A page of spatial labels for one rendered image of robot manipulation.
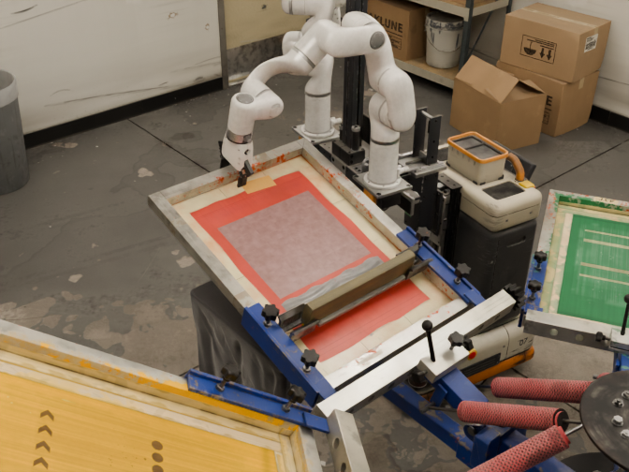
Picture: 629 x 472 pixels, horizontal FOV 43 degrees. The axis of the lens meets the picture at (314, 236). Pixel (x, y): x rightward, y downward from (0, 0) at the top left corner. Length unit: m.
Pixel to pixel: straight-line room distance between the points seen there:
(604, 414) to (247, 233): 1.12
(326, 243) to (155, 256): 2.16
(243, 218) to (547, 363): 1.89
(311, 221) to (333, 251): 0.13
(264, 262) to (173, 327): 1.69
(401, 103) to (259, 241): 0.60
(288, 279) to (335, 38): 0.68
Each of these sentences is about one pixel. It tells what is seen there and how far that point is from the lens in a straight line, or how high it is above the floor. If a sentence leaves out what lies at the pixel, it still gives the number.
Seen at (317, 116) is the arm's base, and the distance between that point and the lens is 2.92.
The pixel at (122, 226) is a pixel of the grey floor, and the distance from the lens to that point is 4.66.
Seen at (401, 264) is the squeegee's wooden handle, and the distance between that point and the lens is 2.18.
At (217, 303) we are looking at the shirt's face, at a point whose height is 0.95.
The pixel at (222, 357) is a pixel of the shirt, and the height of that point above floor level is 0.77.
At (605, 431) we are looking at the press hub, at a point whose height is 1.31.
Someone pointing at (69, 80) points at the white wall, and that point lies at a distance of 5.68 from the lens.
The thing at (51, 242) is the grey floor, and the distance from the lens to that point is 4.62.
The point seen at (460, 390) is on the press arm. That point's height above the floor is 1.06.
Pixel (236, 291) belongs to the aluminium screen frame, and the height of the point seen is 1.18.
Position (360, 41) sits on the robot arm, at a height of 1.68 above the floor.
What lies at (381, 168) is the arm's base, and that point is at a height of 1.21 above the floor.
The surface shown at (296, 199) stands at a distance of 2.41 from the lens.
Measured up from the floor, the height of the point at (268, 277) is 1.15.
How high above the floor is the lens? 2.43
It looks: 33 degrees down
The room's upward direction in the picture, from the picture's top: straight up
